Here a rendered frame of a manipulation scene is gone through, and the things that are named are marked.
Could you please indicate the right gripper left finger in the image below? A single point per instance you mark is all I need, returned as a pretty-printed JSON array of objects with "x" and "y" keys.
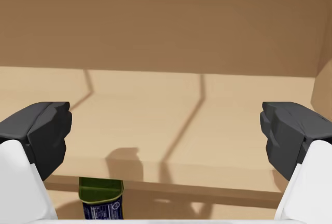
[{"x": 44, "y": 136}]

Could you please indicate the pale wooden shelf unit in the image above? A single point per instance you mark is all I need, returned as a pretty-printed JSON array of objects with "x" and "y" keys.
[{"x": 166, "y": 40}]

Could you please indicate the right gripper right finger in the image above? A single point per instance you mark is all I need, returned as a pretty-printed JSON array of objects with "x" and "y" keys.
[{"x": 288, "y": 136}]

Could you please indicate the green and blue rectangular can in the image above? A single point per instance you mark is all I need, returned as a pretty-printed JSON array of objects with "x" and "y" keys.
[{"x": 101, "y": 198}]

